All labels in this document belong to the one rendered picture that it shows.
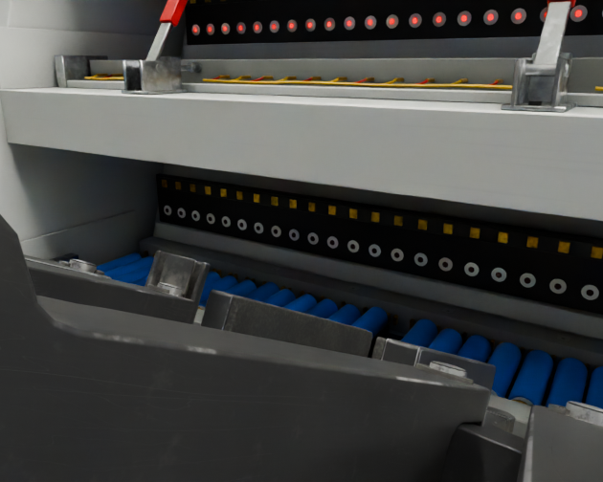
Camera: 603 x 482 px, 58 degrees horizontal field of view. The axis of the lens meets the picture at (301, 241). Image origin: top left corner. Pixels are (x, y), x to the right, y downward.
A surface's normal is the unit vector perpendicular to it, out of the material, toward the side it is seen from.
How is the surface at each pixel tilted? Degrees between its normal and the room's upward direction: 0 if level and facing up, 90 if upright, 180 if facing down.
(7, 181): 90
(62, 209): 90
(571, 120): 108
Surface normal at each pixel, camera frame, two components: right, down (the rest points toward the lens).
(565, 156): -0.54, 0.26
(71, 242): 0.84, 0.17
